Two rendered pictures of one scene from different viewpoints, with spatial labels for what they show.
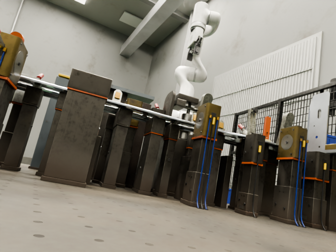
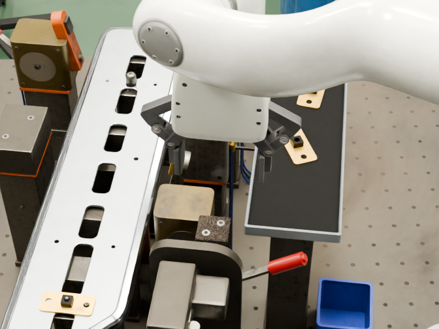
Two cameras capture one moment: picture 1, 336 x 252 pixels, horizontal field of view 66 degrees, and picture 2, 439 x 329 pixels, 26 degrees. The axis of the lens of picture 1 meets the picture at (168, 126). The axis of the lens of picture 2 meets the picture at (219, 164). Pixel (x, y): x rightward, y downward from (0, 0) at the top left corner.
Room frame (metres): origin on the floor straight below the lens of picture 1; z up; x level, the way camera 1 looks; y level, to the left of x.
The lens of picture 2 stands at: (1.61, -0.74, 2.19)
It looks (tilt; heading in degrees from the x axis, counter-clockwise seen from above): 45 degrees down; 113
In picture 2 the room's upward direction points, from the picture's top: straight up
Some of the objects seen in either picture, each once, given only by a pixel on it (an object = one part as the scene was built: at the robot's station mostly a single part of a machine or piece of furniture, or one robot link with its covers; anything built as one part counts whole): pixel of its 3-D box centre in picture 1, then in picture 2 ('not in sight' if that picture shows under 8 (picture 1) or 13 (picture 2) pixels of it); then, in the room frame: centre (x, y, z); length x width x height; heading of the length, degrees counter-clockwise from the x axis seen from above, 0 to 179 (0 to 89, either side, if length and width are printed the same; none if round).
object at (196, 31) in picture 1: (196, 38); (220, 90); (1.32, -0.06, 1.55); 0.10 x 0.07 x 0.11; 17
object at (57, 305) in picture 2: not in sight; (66, 301); (1.04, -0.02, 1.01); 0.08 x 0.04 x 0.01; 16
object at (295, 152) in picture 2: not in sight; (296, 142); (1.30, 0.29, 1.17); 0.08 x 0.04 x 0.01; 131
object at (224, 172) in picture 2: not in sight; (210, 200); (1.12, 0.34, 0.90); 0.13 x 0.08 x 0.41; 17
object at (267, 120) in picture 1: (262, 162); not in sight; (1.35, -0.52, 0.95); 0.03 x 0.01 x 0.50; 107
